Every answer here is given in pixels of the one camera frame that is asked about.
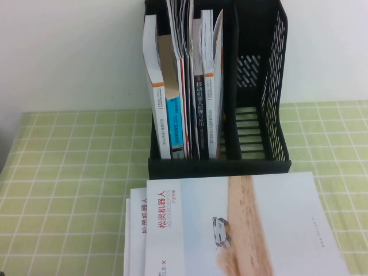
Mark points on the AgileX brochure grey back cover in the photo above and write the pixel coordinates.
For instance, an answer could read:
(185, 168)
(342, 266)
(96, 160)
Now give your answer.
(258, 230)

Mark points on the blue spine book brown pages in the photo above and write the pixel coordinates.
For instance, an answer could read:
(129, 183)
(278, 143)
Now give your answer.
(174, 126)

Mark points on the white book orange spine band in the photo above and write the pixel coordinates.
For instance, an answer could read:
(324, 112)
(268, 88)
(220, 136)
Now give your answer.
(156, 123)
(211, 115)

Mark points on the black spine book white title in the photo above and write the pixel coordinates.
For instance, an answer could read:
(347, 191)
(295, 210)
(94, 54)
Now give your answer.
(200, 109)

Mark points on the black plastic book holder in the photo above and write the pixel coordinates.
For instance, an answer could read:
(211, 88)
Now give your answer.
(218, 166)

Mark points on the thin dark blue booklet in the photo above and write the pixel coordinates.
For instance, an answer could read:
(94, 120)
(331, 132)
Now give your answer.
(187, 83)

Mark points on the red edged white magazine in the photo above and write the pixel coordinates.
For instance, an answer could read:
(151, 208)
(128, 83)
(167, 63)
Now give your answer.
(176, 28)

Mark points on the AgileX brochure robot room cover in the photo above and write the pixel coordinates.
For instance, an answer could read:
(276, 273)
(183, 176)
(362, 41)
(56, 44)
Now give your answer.
(138, 244)

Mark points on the green checked tablecloth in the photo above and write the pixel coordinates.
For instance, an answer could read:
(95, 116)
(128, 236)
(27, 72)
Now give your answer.
(57, 172)

